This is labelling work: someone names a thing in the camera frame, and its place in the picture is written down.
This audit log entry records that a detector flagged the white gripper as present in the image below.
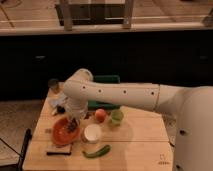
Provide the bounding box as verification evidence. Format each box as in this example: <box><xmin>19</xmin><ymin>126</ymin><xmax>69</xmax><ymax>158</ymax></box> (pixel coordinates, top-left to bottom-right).
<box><xmin>65</xmin><ymin>98</ymin><xmax>88</xmax><ymax>120</ymax></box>

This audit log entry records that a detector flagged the dark grape bunch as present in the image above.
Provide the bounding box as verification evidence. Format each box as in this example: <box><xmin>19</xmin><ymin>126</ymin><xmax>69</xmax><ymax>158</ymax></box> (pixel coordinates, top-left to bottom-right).
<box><xmin>67</xmin><ymin>122</ymin><xmax>77</xmax><ymax>132</ymax></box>

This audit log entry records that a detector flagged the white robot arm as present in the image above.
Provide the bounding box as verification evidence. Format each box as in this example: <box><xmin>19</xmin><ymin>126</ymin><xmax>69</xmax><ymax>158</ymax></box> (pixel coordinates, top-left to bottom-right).
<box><xmin>63</xmin><ymin>68</ymin><xmax>213</xmax><ymax>171</ymax></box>

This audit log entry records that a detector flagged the white bowl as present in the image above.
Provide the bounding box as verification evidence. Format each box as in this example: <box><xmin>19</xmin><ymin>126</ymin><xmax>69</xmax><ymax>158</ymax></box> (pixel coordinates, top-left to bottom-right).
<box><xmin>83</xmin><ymin>124</ymin><xmax>102</xmax><ymax>143</ymax></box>

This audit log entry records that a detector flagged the red bowl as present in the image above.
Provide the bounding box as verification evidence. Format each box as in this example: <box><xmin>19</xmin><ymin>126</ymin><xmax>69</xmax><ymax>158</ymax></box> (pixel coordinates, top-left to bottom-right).
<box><xmin>51</xmin><ymin>117</ymin><xmax>80</xmax><ymax>146</ymax></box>

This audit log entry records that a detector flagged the green tray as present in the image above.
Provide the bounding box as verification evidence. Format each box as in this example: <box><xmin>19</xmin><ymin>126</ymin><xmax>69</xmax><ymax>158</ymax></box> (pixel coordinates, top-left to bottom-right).
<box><xmin>88</xmin><ymin>75</ymin><xmax>120</xmax><ymax>110</ymax></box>

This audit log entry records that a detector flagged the red apple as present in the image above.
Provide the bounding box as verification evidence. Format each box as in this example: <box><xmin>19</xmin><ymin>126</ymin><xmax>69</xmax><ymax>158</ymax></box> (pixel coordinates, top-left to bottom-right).
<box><xmin>95</xmin><ymin>109</ymin><xmax>107</xmax><ymax>123</ymax></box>

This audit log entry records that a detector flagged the glass jar with dark lid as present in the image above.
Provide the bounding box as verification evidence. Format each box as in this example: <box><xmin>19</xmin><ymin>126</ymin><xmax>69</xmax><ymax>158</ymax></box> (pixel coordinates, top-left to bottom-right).
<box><xmin>48</xmin><ymin>79</ymin><xmax>60</xmax><ymax>94</ymax></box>

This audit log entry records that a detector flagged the green cup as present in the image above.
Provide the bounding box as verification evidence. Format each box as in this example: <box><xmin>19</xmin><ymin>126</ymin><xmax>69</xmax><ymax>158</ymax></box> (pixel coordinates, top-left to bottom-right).
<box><xmin>110</xmin><ymin>109</ymin><xmax>124</xmax><ymax>125</ymax></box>

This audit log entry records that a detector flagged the green cucumber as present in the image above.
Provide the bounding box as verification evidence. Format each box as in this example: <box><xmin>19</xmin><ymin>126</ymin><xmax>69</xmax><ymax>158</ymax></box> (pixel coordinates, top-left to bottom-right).
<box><xmin>82</xmin><ymin>145</ymin><xmax>111</xmax><ymax>158</ymax></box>

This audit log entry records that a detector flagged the black pole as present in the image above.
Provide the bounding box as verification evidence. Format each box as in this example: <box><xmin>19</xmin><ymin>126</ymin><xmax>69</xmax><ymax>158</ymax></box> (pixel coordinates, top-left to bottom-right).
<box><xmin>16</xmin><ymin>129</ymin><xmax>32</xmax><ymax>171</ymax></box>

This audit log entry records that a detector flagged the wooden stool frame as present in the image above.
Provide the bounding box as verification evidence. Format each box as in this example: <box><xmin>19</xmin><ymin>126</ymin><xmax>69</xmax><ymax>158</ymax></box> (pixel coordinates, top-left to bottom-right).
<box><xmin>55</xmin><ymin>0</ymin><xmax>134</xmax><ymax>32</ymax></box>

